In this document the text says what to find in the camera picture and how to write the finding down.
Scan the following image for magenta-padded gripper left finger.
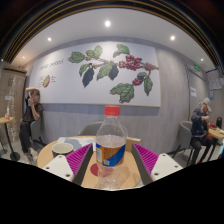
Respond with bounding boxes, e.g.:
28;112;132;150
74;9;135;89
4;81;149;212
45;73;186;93
42;143;95;186

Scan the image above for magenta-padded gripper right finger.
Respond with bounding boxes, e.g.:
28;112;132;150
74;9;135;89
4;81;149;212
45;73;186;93
131;143;184;186

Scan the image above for clear red-capped water bottle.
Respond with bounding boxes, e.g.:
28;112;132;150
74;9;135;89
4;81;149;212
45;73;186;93
95;105;128;190

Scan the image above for white printed paper sheet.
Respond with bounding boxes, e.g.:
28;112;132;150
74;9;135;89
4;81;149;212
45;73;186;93
57;136;98;152

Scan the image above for black mug, white inside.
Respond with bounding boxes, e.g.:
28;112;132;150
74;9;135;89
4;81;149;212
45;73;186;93
51;142;75;159

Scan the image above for small brown cardboard box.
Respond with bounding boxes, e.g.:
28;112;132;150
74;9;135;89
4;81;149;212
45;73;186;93
125;136;142;146

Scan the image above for grey chair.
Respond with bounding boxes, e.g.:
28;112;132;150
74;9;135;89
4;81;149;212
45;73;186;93
29;118;48;149
171;120;195;166

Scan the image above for person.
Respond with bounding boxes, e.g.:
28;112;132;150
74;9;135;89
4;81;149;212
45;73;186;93
18;87;44;165
190;97;214;165

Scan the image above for small round wooden side table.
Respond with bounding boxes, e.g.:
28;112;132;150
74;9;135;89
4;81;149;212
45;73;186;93
0;116;22;162

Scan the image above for round ceiling lights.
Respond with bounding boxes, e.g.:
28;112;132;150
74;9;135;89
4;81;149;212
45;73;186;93
19;19;177;61

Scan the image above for coffee plant wall mural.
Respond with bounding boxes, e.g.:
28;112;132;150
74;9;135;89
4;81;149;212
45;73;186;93
29;41;162;108

